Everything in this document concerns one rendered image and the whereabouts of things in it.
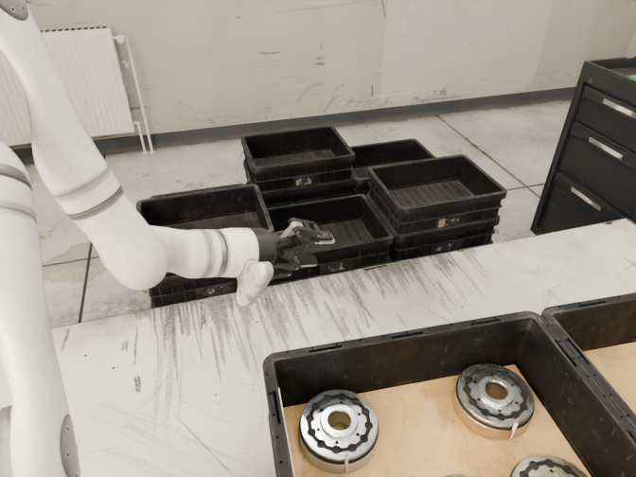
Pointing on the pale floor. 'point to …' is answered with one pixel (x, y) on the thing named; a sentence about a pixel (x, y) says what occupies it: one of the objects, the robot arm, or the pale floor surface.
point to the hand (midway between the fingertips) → (317, 249)
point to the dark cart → (593, 151)
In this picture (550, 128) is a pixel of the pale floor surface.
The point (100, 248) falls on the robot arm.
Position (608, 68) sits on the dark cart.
